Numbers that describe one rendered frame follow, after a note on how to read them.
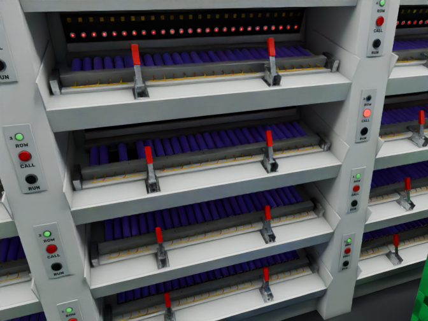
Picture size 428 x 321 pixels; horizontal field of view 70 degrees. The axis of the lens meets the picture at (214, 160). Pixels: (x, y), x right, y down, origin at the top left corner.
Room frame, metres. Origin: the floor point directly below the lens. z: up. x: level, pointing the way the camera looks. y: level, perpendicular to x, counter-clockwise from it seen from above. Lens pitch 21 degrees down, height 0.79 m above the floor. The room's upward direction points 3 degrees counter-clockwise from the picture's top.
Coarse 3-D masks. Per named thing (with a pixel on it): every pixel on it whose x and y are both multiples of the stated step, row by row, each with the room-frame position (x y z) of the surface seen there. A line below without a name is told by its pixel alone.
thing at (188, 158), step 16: (256, 144) 0.69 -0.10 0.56; (288, 144) 0.70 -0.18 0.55; (304, 144) 0.72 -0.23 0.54; (128, 160) 0.61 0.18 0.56; (144, 160) 0.62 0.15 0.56; (160, 160) 0.62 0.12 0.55; (176, 160) 0.63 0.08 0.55; (192, 160) 0.64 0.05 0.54; (208, 160) 0.65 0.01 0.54; (96, 176) 0.59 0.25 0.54; (128, 176) 0.59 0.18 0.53
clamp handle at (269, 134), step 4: (268, 132) 0.65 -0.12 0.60; (268, 136) 0.65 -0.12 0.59; (268, 140) 0.65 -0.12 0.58; (272, 140) 0.65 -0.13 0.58; (268, 144) 0.64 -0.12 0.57; (272, 144) 0.65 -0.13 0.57; (268, 148) 0.64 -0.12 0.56; (272, 148) 0.65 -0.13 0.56; (268, 152) 0.64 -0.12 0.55; (272, 152) 0.64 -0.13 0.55; (272, 156) 0.64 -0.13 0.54; (268, 160) 0.64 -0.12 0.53; (272, 160) 0.64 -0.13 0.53
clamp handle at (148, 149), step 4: (148, 148) 0.58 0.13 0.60; (148, 152) 0.58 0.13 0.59; (148, 156) 0.58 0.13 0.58; (148, 160) 0.57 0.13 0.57; (152, 160) 0.57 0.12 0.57; (148, 164) 0.57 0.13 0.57; (152, 164) 0.57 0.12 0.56; (148, 168) 0.57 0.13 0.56; (152, 168) 0.57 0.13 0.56; (148, 172) 0.57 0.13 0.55; (152, 172) 0.57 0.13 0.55; (152, 176) 0.57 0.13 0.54; (152, 180) 0.56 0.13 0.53
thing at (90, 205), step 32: (128, 128) 0.70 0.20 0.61; (160, 128) 0.73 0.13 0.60; (320, 128) 0.76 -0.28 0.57; (224, 160) 0.66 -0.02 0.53; (288, 160) 0.67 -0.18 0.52; (320, 160) 0.68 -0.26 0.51; (64, 192) 0.49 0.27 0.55; (96, 192) 0.55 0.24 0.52; (128, 192) 0.56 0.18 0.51; (160, 192) 0.56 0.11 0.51; (192, 192) 0.57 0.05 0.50; (224, 192) 0.60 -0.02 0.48
